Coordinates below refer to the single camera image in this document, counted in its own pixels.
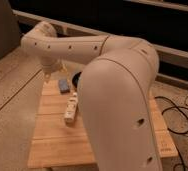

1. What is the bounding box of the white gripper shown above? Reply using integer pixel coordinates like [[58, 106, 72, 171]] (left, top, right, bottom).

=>
[[42, 61, 67, 83]]

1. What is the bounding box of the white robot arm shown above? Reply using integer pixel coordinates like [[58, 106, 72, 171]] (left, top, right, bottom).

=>
[[21, 21, 162, 171]]

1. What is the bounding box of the blue sponge block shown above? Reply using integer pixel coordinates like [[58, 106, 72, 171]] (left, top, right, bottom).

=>
[[58, 79, 70, 93]]

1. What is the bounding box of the dark blue bowl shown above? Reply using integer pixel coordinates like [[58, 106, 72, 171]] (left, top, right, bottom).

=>
[[72, 72, 82, 89]]

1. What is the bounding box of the grey cabinet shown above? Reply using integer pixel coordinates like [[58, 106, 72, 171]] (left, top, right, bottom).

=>
[[0, 0, 21, 59]]

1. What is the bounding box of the wooden board table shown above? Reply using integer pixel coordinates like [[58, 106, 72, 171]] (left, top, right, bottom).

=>
[[28, 80, 178, 168]]

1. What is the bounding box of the white window rail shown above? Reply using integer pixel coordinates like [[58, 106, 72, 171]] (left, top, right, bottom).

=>
[[14, 10, 188, 89]]

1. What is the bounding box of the black cable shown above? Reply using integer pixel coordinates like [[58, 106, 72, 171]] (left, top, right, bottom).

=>
[[153, 93, 188, 171]]

